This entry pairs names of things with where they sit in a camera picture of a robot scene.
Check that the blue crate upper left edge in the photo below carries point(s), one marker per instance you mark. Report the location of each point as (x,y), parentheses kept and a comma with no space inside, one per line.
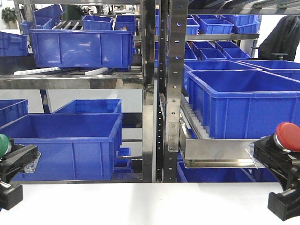
(13,44)

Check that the blue bin far left edge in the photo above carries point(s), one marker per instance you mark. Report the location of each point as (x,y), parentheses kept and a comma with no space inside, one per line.
(13,109)

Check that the large blue bin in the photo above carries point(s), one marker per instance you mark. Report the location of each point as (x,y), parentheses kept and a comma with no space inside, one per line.
(72,146)
(82,48)

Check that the blue bin behind right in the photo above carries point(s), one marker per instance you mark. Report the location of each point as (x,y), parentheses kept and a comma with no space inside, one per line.
(198,65)

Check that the potted plant far left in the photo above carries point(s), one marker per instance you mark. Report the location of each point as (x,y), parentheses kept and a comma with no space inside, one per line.
(9,17)

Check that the blue bin behind lower left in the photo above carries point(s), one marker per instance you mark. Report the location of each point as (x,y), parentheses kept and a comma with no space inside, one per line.
(80,106)

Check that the red mushroom push button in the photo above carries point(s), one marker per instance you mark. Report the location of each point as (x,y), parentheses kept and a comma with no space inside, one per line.
(287,137)

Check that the large blue bin lower left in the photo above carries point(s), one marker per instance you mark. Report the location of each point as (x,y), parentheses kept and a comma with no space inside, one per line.
(72,146)

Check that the green mushroom push button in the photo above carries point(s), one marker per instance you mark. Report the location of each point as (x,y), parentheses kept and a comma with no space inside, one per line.
(5,145)

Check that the black jacket on chair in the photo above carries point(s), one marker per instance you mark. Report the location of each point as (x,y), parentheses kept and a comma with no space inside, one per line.
(284,38)

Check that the large blue bin upper left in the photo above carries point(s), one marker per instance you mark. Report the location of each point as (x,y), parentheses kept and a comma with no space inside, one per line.
(82,48)

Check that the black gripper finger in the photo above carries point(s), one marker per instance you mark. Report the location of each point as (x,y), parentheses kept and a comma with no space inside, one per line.
(285,205)
(14,162)
(10,195)
(284,164)

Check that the stainless steel shelf rack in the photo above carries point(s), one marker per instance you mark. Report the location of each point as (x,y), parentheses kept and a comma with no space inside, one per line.
(163,36)

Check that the large blue bin right shelf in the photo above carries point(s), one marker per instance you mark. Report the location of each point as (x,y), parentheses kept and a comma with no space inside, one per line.
(246,104)

